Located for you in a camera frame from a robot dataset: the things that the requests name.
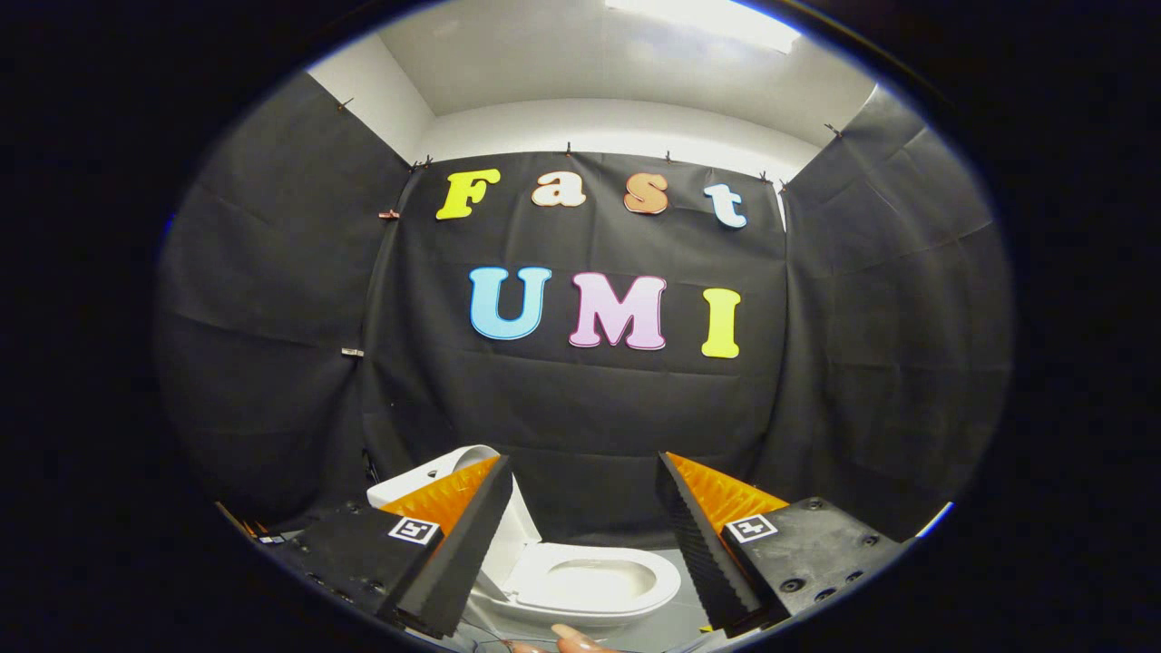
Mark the white toilet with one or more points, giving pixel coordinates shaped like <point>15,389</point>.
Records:
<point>399,488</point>

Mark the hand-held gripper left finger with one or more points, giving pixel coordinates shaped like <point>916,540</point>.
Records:
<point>472,535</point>

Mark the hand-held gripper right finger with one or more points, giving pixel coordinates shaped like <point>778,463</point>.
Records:
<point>703,544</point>

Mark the black backdrop cloth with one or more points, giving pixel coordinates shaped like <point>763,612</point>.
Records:
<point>590,417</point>

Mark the white toilet seat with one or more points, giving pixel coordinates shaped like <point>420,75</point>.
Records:
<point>653,585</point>

